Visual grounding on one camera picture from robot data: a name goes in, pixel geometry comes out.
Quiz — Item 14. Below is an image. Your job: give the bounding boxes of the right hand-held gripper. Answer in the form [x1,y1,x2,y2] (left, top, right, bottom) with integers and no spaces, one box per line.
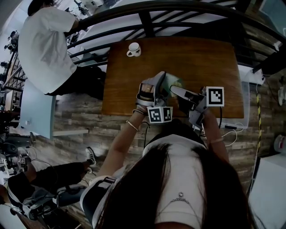
[170,85,225,130]

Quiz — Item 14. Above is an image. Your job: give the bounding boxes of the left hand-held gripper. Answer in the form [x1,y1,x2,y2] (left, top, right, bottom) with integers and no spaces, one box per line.
[135,71,174,124]

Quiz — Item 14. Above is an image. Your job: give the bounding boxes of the green dimpled glass cup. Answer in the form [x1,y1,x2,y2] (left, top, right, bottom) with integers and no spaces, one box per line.
[162,72,185,98]

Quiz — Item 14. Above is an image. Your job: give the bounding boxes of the white mug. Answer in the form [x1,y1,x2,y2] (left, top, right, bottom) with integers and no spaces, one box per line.
[126,42,142,58]

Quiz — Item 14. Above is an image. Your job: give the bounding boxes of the person's left forearm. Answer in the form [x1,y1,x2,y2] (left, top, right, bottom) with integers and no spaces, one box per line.
[98,109,148,177]

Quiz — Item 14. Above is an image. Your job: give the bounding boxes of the person's right forearm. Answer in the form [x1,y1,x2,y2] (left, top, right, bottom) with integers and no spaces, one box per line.
[202,109,230,164]

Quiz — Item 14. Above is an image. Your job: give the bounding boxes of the person's left hand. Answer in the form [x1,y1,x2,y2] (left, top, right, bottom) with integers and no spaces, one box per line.
[138,81,156,100]

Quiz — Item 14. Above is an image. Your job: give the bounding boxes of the person's black trousers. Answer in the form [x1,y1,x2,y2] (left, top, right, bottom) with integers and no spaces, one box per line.
[145,118,202,146]

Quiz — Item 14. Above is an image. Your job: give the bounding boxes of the clear plastic storage box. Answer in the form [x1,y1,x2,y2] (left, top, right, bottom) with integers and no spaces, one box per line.
[223,80,251,129]

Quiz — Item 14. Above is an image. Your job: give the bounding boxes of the white box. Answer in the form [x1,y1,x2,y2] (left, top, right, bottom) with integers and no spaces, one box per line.
[243,67,265,85]

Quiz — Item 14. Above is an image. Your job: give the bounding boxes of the person's white shirt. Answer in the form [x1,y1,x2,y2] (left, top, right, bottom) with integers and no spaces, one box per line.
[80,134,231,229]

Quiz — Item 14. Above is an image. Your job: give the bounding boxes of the yellow black striped tape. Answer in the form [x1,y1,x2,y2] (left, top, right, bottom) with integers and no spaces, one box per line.
[256,93,262,153]

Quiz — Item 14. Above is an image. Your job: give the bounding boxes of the clear plastic jar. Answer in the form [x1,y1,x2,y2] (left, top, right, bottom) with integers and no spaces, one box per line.
[273,134,286,155]

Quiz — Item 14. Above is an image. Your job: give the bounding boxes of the light blue table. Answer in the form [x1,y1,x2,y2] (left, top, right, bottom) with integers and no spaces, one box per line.
[21,79,89,139]

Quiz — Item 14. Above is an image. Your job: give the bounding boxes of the white cabinet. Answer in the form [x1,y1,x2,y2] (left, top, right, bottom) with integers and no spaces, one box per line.
[248,154,286,229]

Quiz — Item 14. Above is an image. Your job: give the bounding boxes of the black office chair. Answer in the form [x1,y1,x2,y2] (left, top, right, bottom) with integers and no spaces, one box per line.
[55,184,88,208]

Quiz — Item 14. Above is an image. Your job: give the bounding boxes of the thin bangle bracelet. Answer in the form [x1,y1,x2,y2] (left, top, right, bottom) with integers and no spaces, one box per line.
[126,120,139,132]

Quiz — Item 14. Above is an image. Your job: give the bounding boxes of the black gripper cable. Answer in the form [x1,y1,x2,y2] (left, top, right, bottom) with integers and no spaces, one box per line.
[143,120,151,148]

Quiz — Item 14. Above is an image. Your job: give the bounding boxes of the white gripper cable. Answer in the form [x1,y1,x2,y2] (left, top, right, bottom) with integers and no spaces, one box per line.
[220,128,244,147]

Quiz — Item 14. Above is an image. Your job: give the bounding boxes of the silver necklace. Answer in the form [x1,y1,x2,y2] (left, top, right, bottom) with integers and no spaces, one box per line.
[160,191,190,215]

